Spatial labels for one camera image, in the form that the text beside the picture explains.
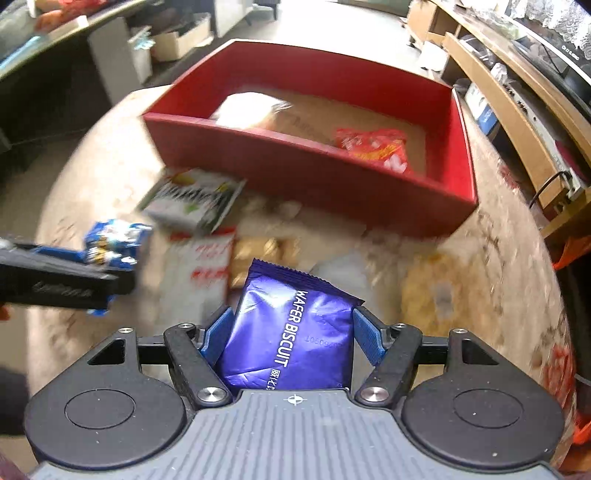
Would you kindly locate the dark curved counter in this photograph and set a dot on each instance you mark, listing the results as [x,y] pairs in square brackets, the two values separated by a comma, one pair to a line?
[41,50]

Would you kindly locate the white packet with red print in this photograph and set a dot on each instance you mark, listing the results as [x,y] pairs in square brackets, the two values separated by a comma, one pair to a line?
[203,272]

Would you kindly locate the blue and white snack packet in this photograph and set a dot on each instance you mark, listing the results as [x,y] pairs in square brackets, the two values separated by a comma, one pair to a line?
[117,237]

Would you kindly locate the wooden media shelf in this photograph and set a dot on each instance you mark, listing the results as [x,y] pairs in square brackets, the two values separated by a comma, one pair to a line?
[508,101]

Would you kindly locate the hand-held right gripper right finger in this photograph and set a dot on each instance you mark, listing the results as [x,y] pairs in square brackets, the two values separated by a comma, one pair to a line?
[369,337]

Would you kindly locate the purple wafer biscuit packet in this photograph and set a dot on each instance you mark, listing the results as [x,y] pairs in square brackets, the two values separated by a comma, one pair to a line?
[286,332]

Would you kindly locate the clear bag of yellow crackers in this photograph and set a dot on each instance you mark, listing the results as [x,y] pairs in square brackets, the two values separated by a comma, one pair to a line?
[434,290]

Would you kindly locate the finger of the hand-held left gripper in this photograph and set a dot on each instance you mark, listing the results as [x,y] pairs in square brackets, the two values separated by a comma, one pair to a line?
[60,254]
[125,282]

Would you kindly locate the white waste bin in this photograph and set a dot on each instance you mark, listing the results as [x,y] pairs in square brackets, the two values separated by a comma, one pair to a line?
[141,55]

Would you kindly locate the blue and white carton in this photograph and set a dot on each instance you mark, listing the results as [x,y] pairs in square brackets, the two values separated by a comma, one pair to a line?
[480,106]

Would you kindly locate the white flat electronic device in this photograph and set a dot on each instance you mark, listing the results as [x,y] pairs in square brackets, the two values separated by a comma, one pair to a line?
[549,143]

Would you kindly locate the green and white snack packet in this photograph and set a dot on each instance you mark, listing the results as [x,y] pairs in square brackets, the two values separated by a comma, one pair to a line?
[191,201]

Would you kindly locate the black television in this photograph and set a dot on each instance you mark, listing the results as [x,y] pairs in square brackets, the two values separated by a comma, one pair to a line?
[554,41]

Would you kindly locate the orange plastic bag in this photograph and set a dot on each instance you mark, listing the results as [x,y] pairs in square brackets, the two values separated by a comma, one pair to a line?
[572,256]

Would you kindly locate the white upright panel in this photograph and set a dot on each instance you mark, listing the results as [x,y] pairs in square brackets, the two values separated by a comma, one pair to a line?
[108,60]

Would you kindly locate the beige and brown snack packet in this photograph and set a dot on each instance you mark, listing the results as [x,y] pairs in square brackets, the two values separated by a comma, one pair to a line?
[251,110]

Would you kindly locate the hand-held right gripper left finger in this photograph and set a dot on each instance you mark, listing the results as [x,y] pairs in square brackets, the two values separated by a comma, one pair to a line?
[217,337]

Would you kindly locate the open cardboard box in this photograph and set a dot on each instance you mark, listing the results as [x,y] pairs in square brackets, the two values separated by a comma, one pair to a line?
[180,41]

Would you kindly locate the red and orange packets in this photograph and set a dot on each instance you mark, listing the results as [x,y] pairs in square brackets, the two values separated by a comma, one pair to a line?
[57,16]

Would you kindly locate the red snack packet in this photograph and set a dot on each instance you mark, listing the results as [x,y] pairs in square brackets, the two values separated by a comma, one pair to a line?
[374,147]

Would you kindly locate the golden snack packet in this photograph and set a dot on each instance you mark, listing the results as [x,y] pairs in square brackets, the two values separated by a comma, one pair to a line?
[251,263]

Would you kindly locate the silver snack packet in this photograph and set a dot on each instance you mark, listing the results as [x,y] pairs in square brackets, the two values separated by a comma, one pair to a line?
[339,270]

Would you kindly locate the red rectangular box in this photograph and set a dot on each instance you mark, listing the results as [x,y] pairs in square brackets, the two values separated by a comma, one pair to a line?
[304,175]

